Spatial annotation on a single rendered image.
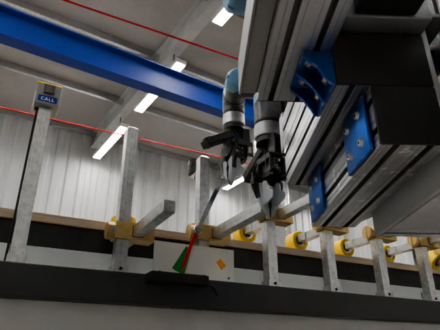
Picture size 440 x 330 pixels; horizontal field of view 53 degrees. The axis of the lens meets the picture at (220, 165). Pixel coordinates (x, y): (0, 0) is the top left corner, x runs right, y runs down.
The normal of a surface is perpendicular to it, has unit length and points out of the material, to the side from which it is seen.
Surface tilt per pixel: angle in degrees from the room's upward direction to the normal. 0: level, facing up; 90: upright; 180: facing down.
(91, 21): 180
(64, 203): 90
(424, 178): 90
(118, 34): 180
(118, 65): 90
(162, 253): 90
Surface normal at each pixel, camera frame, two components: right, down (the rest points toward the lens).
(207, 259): 0.46, -0.37
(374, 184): 0.00, 0.91
